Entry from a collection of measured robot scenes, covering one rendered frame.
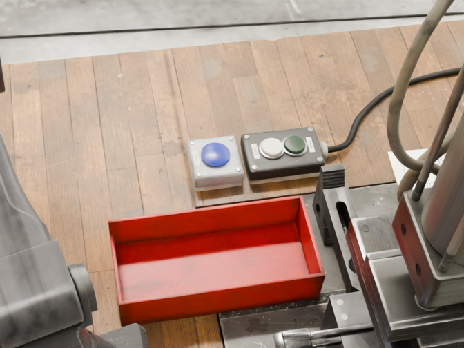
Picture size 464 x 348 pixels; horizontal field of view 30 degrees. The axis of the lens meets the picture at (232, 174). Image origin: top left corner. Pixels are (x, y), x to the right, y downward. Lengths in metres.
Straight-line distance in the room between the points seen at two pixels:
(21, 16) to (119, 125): 1.52
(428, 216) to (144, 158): 0.59
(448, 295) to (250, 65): 0.68
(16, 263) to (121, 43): 1.97
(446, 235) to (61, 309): 0.31
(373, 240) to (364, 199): 0.33
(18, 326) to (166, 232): 0.46
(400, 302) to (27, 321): 0.33
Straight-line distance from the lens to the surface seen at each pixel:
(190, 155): 1.18
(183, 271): 1.11
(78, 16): 2.72
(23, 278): 0.69
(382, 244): 0.88
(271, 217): 1.14
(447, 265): 0.70
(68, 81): 1.32
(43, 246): 0.70
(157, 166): 1.21
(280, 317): 1.09
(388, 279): 0.81
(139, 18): 2.70
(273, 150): 1.18
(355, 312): 1.01
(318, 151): 1.20
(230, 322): 1.08
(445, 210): 0.69
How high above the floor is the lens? 1.87
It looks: 54 degrees down
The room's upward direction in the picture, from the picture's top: 5 degrees clockwise
